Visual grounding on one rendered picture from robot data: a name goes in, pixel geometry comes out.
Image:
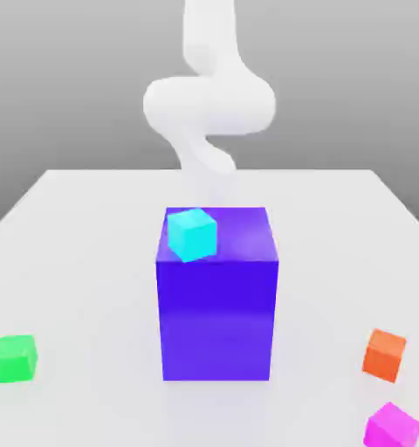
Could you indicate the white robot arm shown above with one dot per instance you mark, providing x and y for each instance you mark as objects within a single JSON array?
[{"x": 209, "y": 104}]

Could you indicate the small cyan cube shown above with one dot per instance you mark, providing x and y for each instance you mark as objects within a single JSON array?
[{"x": 192, "y": 235}]

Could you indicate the small orange cube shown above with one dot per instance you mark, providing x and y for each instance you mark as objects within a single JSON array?
[{"x": 383, "y": 356}]

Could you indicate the small green cube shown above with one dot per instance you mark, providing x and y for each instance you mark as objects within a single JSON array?
[{"x": 14, "y": 359}]

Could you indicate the small magenta cube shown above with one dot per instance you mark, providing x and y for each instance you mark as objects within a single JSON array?
[{"x": 392, "y": 427}]

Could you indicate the large blue box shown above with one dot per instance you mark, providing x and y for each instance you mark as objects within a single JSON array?
[{"x": 216, "y": 314}]

